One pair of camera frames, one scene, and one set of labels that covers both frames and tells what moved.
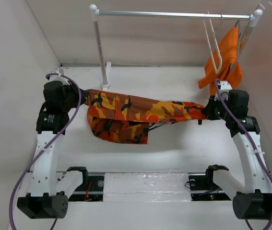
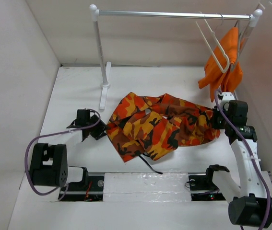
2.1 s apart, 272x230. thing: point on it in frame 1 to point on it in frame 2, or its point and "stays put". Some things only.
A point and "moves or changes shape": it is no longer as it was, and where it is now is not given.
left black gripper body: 72,97 to 96,131
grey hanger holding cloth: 232,66 stays put
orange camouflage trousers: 125,117 moves or changes shape
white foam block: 153,187 stays put
